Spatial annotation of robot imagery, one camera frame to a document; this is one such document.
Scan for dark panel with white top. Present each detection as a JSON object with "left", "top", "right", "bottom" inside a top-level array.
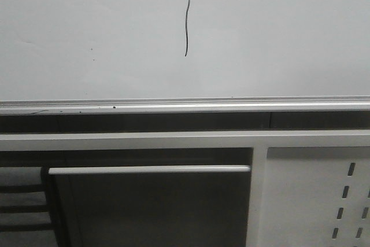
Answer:
[{"left": 48, "top": 165, "right": 251, "bottom": 246}]

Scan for white perforated metal panel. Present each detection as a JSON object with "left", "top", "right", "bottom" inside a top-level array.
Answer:
[{"left": 258, "top": 147, "right": 369, "bottom": 246}]

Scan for aluminium whiteboard marker tray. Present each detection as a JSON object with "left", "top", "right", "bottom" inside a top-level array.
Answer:
[{"left": 1, "top": 96, "right": 369, "bottom": 116}]

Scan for dark slatted chair back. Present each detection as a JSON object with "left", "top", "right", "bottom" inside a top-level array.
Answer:
[{"left": 1, "top": 167, "right": 64, "bottom": 246}]

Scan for white metal frame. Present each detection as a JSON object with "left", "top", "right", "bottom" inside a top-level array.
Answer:
[{"left": 1, "top": 130, "right": 369, "bottom": 246}]

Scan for white whiteboard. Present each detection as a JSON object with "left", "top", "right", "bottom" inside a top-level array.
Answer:
[{"left": 1, "top": 0, "right": 369, "bottom": 101}]

